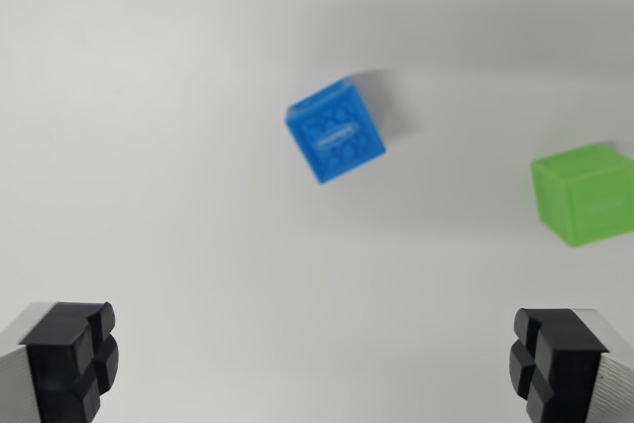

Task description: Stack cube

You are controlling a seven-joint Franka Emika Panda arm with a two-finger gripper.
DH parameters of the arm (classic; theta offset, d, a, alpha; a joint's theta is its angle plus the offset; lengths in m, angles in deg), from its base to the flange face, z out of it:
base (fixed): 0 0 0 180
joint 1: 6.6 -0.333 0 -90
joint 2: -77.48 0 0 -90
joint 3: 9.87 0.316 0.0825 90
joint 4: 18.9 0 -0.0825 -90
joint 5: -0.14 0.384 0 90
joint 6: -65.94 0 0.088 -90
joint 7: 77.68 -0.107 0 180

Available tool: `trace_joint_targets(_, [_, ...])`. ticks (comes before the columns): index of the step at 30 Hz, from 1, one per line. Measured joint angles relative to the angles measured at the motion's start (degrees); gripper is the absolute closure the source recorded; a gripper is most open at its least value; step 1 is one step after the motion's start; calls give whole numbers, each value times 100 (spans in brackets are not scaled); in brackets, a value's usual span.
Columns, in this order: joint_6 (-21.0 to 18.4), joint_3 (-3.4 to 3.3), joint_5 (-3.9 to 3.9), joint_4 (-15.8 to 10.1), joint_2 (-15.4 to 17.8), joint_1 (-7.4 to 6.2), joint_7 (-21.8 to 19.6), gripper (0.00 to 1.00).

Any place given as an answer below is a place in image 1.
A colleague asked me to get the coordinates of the black-padded silver gripper left finger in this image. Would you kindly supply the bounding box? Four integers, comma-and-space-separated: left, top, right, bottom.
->
0, 300, 120, 423

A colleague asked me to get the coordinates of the black-padded silver gripper right finger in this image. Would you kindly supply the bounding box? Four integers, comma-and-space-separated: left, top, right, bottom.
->
508, 307, 634, 423

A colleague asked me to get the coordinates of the blue textured cube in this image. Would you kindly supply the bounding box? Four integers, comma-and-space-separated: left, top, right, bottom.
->
283, 76, 386, 185

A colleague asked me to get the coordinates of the green textured cube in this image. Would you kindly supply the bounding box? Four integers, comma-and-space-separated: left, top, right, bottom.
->
530, 143, 634, 249

